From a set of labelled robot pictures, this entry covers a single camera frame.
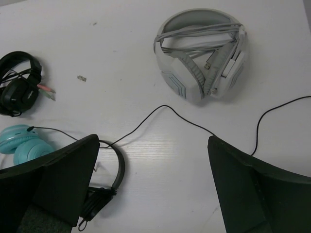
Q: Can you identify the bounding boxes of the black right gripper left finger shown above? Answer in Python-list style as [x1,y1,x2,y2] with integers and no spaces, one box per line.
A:
[0,134,100,233]

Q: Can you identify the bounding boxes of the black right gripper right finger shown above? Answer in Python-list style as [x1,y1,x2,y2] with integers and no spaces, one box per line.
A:
[207,136,311,233]

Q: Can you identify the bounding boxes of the teal cat-ear headphones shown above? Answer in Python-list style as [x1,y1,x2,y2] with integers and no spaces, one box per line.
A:
[0,125,55,166]

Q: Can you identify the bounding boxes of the thin black headphone cable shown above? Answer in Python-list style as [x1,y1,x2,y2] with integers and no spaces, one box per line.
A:
[98,96,311,156]

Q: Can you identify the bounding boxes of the small black on-ear headphones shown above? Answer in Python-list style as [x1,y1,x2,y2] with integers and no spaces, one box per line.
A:
[77,140,126,232]

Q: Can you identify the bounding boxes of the small debris scrap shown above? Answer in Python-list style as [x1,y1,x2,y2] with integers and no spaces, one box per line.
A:
[77,75,87,82]

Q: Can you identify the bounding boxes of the black bulky headset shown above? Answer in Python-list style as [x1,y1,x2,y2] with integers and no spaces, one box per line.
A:
[0,51,55,117]

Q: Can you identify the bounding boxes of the white grey gaming headset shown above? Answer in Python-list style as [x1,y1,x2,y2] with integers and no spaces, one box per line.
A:
[153,9,247,104]

